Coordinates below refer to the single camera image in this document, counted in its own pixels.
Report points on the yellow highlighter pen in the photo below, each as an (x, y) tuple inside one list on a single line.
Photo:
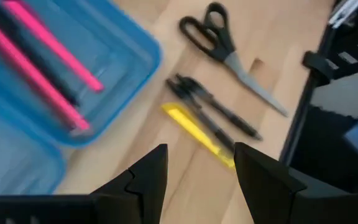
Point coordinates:
[(188, 123)]

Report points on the pink highlighter pen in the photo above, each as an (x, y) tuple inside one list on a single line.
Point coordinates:
[(26, 68), (54, 46)]

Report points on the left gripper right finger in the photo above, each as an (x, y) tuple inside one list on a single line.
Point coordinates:
[(266, 193)]

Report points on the blue transparent supply box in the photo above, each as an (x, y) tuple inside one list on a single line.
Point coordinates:
[(120, 62)]

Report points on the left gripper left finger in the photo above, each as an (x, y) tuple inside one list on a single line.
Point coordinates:
[(141, 193)]

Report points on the black ballpoint pen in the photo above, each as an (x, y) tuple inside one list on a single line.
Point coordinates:
[(228, 115), (197, 112)]

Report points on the black pen with scale print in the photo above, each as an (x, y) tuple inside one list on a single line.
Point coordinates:
[(39, 59)]

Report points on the black aluminium table frame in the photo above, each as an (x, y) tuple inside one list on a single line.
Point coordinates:
[(303, 102)]

